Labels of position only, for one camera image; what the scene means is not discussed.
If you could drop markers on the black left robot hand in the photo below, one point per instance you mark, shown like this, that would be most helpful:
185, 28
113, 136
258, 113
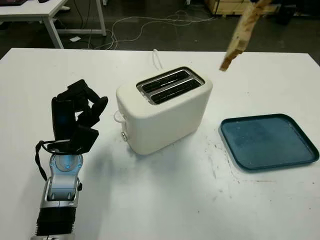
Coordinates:
62, 117

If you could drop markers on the toasted bread slice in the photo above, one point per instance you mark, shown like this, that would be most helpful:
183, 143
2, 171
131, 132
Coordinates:
243, 32

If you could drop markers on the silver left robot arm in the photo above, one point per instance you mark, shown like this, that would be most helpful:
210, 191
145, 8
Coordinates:
62, 182

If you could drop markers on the white toaster lever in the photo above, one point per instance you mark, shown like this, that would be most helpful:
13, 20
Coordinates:
118, 118

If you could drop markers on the silver toaster knob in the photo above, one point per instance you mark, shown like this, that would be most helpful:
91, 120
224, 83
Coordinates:
124, 136

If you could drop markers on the white two-slot toaster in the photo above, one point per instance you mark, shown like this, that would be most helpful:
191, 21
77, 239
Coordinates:
165, 125

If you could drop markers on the blue plastic tray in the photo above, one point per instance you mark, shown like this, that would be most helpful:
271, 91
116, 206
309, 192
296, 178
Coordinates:
267, 142

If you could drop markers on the white paper sheet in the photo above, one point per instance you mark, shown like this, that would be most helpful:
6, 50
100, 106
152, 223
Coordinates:
75, 38

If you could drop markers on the white shoe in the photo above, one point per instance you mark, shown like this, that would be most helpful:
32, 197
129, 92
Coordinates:
65, 8

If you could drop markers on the white office desk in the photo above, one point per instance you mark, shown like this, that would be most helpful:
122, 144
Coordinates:
35, 11

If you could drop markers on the black computer mouse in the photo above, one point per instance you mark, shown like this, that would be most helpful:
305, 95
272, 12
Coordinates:
43, 1

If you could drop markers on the black laptop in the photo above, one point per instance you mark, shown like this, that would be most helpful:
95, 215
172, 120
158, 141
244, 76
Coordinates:
12, 2

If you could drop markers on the wooden crate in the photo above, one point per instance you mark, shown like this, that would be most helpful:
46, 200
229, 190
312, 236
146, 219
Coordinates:
225, 6

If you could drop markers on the black trash bin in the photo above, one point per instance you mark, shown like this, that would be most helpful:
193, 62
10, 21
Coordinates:
286, 12

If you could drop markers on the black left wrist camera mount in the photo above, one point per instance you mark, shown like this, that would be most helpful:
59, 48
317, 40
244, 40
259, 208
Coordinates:
83, 138

